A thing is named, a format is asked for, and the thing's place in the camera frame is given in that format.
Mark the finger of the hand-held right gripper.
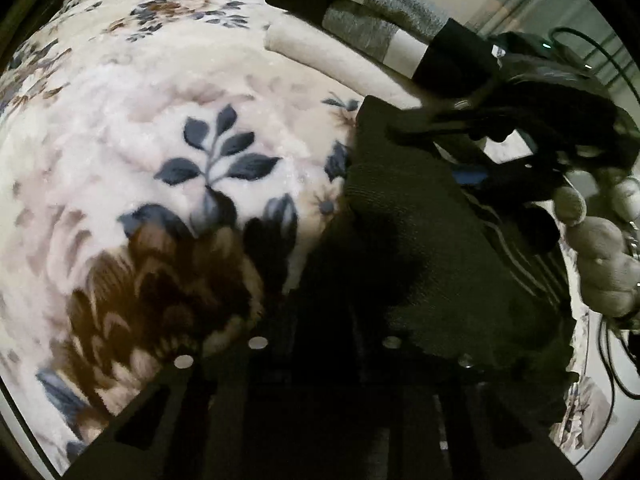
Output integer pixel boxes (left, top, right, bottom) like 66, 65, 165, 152
387, 91, 507, 144
439, 141, 502, 197

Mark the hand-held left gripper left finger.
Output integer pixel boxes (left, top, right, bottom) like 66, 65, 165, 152
65, 287, 327, 480

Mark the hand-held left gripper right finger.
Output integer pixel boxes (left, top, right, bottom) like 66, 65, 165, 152
327, 310, 583, 480

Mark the dark green knit garment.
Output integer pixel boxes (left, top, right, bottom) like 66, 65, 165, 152
295, 94, 583, 413

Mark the person's right hand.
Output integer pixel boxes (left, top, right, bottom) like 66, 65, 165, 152
552, 177, 640, 323

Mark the grey-green curtain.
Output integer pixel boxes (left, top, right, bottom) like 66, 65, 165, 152
475, 0, 632, 86

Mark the black grey white folded sweater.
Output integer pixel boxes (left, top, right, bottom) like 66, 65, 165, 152
261, 0, 502, 92

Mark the beige folded cloth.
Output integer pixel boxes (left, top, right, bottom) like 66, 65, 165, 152
264, 11, 428, 111

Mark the floral blanket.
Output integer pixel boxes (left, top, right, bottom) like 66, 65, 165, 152
0, 0, 623, 476

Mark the black cable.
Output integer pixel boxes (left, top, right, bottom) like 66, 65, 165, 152
596, 310, 640, 403
549, 26, 640, 98

